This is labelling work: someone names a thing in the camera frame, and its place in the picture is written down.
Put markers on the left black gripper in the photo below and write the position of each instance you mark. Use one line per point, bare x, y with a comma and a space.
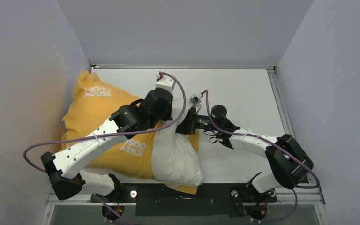
168, 116

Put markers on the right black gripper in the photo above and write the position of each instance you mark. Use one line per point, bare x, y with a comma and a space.
187, 126

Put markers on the white pillow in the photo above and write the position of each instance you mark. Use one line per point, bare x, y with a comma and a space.
174, 157

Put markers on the yellow and blue pillowcase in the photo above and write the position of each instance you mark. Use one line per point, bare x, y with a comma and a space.
93, 101

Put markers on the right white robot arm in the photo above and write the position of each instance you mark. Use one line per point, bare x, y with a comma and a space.
289, 163

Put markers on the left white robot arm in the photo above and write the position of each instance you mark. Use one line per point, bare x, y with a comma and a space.
65, 169

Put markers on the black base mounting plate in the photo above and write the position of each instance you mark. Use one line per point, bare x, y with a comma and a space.
234, 199

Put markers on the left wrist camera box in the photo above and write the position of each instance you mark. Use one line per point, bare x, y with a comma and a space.
165, 82

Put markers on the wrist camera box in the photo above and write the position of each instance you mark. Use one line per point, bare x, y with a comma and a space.
165, 82
196, 101

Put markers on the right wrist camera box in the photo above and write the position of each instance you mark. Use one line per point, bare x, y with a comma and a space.
196, 101

